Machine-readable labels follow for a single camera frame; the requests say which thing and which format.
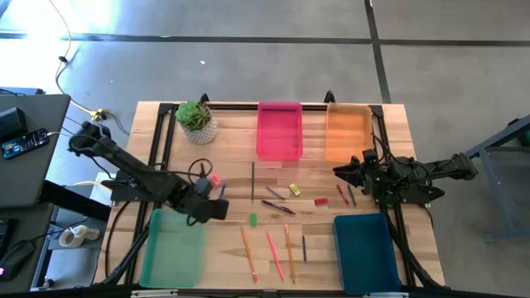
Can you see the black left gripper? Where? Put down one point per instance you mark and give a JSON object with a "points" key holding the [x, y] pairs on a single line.
{"points": [[192, 205]]}

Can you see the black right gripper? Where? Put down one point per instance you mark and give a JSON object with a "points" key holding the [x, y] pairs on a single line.
{"points": [[374, 174]]}

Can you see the dark green crayon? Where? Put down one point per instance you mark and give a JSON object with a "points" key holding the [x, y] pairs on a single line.
{"points": [[352, 195]]}

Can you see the red crayon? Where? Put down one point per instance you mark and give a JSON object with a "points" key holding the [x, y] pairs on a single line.
{"points": [[342, 194]]}

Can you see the violet pen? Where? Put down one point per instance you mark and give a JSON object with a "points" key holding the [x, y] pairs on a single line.
{"points": [[222, 190]]}

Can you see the pink eraser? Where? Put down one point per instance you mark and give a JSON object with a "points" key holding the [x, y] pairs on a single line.
{"points": [[215, 179]]}

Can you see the red eraser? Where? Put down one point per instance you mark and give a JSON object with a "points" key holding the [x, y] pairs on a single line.
{"points": [[321, 202]]}

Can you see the yellow eraser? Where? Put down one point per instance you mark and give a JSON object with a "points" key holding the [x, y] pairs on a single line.
{"points": [[294, 189]]}

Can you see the green eraser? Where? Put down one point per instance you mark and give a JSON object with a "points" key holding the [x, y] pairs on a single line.
{"points": [[253, 219]]}

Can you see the green pencil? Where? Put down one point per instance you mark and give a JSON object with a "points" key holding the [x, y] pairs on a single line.
{"points": [[252, 182]]}

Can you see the black pen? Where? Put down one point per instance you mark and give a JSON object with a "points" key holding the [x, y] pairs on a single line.
{"points": [[277, 207]]}

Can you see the pink pencil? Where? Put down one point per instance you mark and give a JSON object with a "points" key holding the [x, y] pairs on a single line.
{"points": [[275, 256]]}

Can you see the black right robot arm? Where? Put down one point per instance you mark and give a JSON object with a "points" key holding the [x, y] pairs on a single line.
{"points": [[439, 165]]}

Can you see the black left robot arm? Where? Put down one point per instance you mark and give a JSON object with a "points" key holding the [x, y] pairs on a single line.
{"points": [[124, 159]]}

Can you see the orange plastic bin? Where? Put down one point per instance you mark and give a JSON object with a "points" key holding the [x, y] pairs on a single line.
{"points": [[348, 132]]}

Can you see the green plastic bin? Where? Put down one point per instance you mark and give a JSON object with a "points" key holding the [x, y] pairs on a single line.
{"points": [[174, 248]]}

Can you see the white triangle-patterned plant pot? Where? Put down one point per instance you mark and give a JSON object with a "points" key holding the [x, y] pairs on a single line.
{"points": [[202, 136]]}

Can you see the blue plastic bin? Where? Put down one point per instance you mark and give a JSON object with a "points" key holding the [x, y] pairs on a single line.
{"points": [[366, 252]]}

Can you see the pink plastic bin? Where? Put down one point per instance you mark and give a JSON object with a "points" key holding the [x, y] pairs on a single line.
{"points": [[279, 132]]}

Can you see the green succulent plant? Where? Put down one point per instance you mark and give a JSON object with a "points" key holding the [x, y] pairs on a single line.
{"points": [[193, 114]]}

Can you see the black desk support beam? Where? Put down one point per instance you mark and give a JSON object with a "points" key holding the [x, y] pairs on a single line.
{"points": [[74, 200]]}

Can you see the white cup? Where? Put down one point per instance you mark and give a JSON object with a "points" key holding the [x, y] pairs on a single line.
{"points": [[76, 236]]}

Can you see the blue-grey metal cart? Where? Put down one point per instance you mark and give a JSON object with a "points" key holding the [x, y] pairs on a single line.
{"points": [[492, 142]]}

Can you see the dark low desk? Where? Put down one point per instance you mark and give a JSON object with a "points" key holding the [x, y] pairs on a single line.
{"points": [[29, 219]]}

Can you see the grey side desk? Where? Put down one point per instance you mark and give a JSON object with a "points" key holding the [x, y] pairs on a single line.
{"points": [[29, 174]]}

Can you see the black smartphone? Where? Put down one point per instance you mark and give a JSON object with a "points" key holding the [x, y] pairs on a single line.
{"points": [[25, 143]]}

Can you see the black computer mouse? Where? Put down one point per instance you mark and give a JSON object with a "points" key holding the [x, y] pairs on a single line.
{"points": [[16, 258]]}

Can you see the black box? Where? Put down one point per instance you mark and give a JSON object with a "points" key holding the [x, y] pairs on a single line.
{"points": [[11, 122]]}

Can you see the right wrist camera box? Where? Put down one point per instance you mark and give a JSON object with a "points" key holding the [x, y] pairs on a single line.
{"points": [[369, 156]]}

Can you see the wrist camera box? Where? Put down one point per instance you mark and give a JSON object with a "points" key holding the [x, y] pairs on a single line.
{"points": [[369, 156], [218, 210]]}

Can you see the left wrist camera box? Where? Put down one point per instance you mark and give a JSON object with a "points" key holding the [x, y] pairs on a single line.
{"points": [[218, 210]]}

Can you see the grey metal bracket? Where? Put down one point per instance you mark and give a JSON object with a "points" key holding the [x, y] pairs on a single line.
{"points": [[386, 295], [154, 293]]}

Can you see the black aluminium table frame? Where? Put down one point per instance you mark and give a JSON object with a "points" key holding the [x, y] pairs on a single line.
{"points": [[236, 107]]}

